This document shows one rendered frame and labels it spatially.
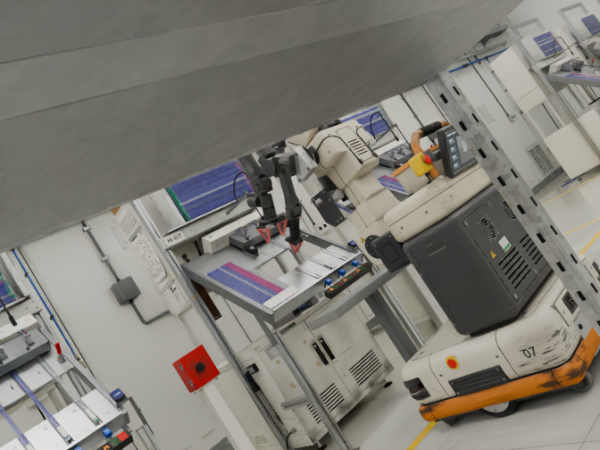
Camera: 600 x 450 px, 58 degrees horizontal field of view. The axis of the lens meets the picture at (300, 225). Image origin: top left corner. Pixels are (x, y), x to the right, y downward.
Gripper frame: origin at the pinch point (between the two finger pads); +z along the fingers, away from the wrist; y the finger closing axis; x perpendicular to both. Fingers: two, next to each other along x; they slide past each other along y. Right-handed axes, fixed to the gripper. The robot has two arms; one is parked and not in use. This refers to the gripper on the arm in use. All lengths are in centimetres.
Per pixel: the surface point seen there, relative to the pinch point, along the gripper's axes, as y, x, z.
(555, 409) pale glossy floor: 39, 154, -17
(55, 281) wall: 71, -183, 60
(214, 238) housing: 26.5, -37.5, -6.7
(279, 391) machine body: 49, 31, 48
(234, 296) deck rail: 48.9, 4.7, 1.4
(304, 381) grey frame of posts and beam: 51, 53, 25
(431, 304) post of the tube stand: -49, 58, 37
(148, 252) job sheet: 50, -71, 3
